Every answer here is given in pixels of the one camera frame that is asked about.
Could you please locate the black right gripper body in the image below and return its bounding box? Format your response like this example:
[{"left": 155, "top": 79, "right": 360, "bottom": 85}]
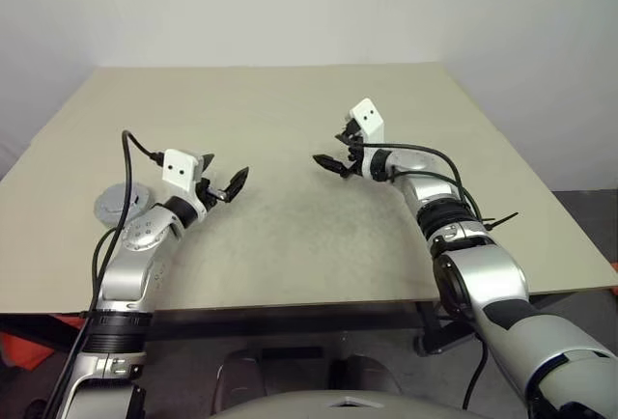
[{"left": 340, "top": 119, "right": 367, "bottom": 180}]

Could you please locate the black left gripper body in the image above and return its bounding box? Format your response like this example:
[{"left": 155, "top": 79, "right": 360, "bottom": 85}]
[{"left": 195, "top": 171, "right": 229, "bottom": 210}]

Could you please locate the grey round lid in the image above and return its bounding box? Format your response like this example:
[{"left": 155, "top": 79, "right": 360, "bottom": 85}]
[{"left": 94, "top": 182, "right": 155, "bottom": 220}]

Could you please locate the grey round motor housing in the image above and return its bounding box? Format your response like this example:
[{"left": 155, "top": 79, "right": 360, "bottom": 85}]
[{"left": 93, "top": 206, "right": 146, "bottom": 232}]

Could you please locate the dark rounded shape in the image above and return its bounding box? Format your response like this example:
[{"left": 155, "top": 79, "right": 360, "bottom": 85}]
[{"left": 214, "top": 349, "right": 271, "bottom": 410}]

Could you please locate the silver robot torso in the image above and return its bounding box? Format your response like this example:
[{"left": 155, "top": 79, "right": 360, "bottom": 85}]
[{"left": 205, "top": 388, "right": 489, "bottom": 419}]

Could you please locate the orange fabric object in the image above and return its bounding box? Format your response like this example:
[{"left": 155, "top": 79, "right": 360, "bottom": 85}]
[{"left": 0, "top": 313, "right": 86, "bottom": 372}]

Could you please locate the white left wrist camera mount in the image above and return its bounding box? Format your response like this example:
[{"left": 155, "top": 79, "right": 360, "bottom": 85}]
[{"left": 161, "top": 148, "right": 210, "bottom": 215}]

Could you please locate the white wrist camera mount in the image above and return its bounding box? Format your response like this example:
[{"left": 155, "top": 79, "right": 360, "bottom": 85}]
[
  {"left": 345, "top": 98, "right": 386, "bottom": 182},
  {"left": 161, "top": 148, "right": 210, "bottom": 215}
]

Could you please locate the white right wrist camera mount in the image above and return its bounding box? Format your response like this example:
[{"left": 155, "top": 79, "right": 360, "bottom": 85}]
[{"left": 345, "top": 98, "right": 386, "bottom": 182}]

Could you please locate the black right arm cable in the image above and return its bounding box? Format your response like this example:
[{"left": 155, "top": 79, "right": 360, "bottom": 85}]
[{"left": 359, "top": 141, "right": 521, "bottom": 411}]

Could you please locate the black table frame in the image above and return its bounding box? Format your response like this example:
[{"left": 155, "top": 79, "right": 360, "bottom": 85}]
[{"left": 0, "top": 288, "right": 618, "bottom": 357}]

